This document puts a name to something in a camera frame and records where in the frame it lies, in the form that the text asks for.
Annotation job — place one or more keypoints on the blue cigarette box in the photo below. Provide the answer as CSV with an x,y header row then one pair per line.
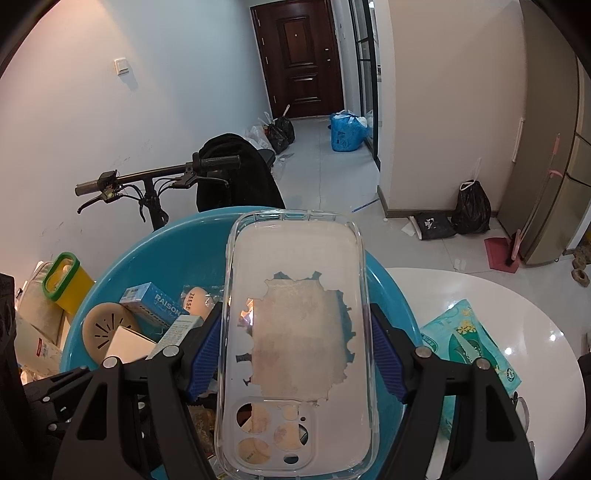
x,y
154,304

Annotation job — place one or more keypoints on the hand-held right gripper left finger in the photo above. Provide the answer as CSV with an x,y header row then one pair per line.
x,y
203,355

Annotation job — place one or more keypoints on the yellow container green lid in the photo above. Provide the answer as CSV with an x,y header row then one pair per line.
x,y
81,286

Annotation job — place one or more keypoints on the beige round vented disc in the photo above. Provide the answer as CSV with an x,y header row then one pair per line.
x,y
104,323

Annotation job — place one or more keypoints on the white paper box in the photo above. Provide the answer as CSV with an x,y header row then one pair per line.
x,y
32,341

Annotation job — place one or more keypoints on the beige refrigerator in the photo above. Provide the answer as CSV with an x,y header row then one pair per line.
x,y
545,115

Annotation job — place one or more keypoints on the cream box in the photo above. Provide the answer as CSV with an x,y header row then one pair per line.
x,y
129,344

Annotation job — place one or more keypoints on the blue plastic basin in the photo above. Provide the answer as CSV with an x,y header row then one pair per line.
x,y
138,258

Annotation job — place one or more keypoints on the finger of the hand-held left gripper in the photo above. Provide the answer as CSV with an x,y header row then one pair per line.
x,y
51,392

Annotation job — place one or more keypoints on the red dustpan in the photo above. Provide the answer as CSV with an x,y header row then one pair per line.
x,y
498,251

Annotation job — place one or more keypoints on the black jacket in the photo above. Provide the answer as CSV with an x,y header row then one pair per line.
x,y
240,184

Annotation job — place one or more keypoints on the white light switch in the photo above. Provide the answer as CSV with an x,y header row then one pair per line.
x,y
122,67

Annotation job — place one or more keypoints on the white printed carton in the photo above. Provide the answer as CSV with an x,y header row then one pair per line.
x,y
178,330

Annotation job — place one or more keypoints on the blue plastic bag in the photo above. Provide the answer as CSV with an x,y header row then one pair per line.
x,y
346,134

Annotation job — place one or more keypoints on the beige sponge packet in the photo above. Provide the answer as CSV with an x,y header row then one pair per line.
x,y
196,302

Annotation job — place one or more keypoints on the flat black bag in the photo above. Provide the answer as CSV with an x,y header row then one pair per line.
x,y
431,226

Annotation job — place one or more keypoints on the white plastic bag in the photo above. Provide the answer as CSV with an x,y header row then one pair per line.
x,y
256,134

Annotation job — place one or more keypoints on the dark jacket on chair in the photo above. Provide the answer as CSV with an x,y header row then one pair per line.
x,y
585,415

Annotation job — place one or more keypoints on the clear phone case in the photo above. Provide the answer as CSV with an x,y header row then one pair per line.
x,y
295,323

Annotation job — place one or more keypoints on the dark brown door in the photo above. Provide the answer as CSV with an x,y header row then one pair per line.
x,y
300,60

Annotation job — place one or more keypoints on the black trash bag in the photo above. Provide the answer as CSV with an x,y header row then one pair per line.
x,y
279,136
471,210

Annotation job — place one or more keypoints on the green tissue pack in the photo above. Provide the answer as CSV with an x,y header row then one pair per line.
x,y
461,337

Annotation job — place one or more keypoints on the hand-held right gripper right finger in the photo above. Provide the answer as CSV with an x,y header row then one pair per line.
x,y
385,355

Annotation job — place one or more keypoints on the black framed glass door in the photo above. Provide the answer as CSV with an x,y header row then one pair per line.
x,y
364,55

